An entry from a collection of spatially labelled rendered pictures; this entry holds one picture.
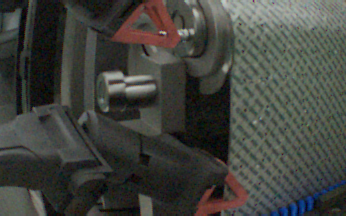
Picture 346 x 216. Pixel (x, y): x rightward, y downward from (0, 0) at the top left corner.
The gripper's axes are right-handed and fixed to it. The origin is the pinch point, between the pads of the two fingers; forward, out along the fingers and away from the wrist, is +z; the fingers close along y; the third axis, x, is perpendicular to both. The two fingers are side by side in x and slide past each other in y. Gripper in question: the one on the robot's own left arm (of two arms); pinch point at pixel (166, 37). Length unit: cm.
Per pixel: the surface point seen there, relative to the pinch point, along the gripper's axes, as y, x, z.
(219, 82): 3.0, -0.7, 5.7
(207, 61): 1.9, 0.2, 4.0
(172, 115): -2.5, -5.6, 7.1
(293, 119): 5.3, 1.6, 15.5
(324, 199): 11.3, -3.4, 25.7
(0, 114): -91, -30, 22
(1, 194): -41, -37, 10
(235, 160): 5.1, -5.7, 11.2
